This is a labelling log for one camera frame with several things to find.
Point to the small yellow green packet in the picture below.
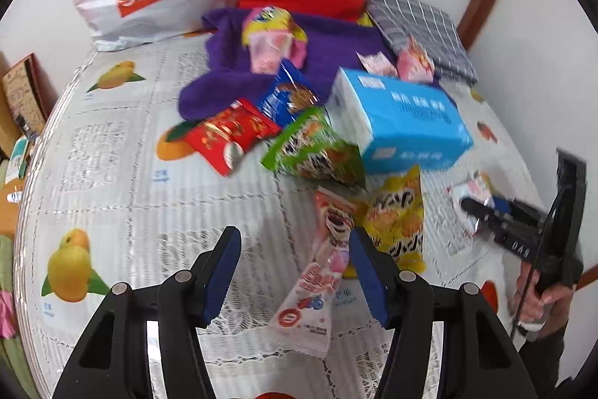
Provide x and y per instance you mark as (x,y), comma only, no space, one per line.
(365,19)

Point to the purple towel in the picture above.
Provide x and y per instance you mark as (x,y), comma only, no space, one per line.
(327,43)

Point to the blue cookie packet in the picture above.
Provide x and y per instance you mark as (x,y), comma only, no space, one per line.
(287,95)

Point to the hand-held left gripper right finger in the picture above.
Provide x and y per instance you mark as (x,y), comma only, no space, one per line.
(369,277)

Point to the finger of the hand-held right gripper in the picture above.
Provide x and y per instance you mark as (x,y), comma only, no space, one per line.
(479,208)
(504,206)

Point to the grey checked folded cloth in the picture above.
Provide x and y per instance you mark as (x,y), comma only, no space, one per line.
(420,20)

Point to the yellow and pink snack packet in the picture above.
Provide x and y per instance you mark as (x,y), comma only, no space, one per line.
(271,39)

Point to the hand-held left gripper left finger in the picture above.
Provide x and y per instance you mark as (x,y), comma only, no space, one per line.
(224,273)

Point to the red snack packet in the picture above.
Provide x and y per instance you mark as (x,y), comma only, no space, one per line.
(224,132)

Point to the fruit print tablecloth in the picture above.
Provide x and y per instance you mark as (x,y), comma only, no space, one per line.
(117,156)

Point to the person's right hand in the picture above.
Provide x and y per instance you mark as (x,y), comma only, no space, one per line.
(551,308)

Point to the green snack packet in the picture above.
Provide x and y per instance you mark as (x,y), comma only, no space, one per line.
(313,151)

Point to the small white pink packet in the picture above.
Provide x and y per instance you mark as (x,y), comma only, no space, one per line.
(376,63)

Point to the wooden side table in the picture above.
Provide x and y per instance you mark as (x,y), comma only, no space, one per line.
(9,214)

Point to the pink panda snack packet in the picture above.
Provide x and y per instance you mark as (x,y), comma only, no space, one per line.
(476,188)

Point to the pink pillow snack packet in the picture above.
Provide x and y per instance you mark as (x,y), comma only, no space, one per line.
(415,60)

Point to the long pink stick packet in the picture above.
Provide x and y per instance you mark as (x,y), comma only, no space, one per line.
(313,282)

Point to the blue tissue pack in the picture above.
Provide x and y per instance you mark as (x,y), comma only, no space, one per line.
(411,123)

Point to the green cloth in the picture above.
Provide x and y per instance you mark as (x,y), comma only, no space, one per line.
(14,357)

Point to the person's right forearm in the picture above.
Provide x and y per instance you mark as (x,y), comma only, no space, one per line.
(542,361)

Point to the brown patterned box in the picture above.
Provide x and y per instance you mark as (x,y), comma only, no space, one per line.
(21,95)

